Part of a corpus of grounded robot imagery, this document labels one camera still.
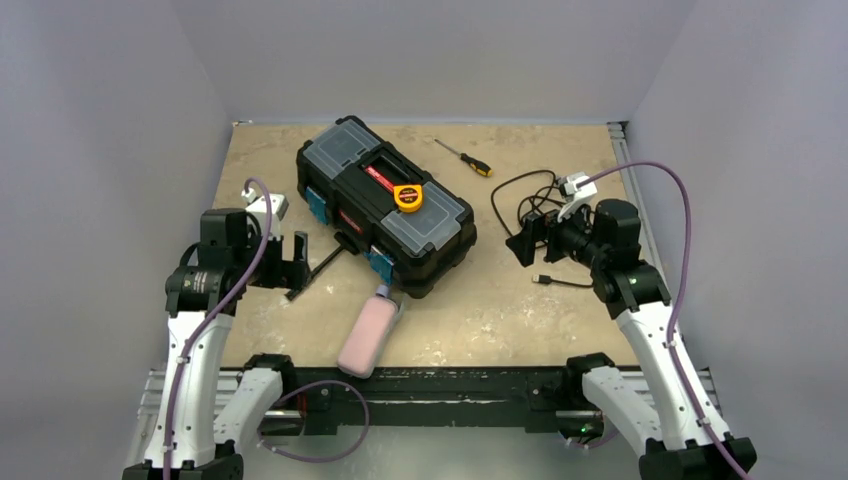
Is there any pink umbrella case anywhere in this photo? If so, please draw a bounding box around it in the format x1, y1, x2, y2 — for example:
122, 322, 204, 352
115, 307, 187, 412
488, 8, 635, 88
336, 293, 405, 379

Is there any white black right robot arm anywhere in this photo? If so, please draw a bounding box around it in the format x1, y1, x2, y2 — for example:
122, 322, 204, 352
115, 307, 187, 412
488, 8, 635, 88
505, 199, 757, 479

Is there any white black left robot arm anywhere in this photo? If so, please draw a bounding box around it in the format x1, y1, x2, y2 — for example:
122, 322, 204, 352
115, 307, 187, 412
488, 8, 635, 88
122, 197, 310, 479

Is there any yellow black screwdriver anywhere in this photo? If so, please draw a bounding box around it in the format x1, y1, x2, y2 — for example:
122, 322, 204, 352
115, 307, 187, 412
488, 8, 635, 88
434, 139, 493, 177

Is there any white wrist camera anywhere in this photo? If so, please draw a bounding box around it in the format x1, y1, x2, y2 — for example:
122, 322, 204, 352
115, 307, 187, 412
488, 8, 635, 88
241, 189, 289, 225
556, 172, 598, 223

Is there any yellow tape measure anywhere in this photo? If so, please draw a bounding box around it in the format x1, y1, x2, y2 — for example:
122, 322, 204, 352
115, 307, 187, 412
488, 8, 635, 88
393, 184, 423, 214

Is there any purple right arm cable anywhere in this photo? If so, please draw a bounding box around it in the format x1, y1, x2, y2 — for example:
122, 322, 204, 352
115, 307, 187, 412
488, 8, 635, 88
582, 160, 753, 480

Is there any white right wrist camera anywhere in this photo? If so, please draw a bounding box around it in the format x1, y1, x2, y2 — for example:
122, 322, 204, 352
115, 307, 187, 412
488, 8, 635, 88
556, 172, 598, 223

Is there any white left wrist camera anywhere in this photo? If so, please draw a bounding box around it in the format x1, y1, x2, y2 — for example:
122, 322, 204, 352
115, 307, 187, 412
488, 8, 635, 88
241, 189, 289, 225

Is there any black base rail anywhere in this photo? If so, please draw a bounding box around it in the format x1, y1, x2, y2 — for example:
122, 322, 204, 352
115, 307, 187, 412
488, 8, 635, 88
260, 366, 606, 440

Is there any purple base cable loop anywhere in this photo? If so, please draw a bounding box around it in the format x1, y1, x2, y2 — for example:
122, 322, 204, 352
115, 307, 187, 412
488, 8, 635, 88
256, 380, 371, 465

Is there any black plastic toolbox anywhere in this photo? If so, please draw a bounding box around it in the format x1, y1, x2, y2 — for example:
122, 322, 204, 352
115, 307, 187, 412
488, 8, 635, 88
296, 115, 477, 299

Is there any black usb cable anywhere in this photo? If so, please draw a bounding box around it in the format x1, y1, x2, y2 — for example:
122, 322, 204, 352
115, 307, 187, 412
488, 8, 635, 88
490, 169, 595, 290

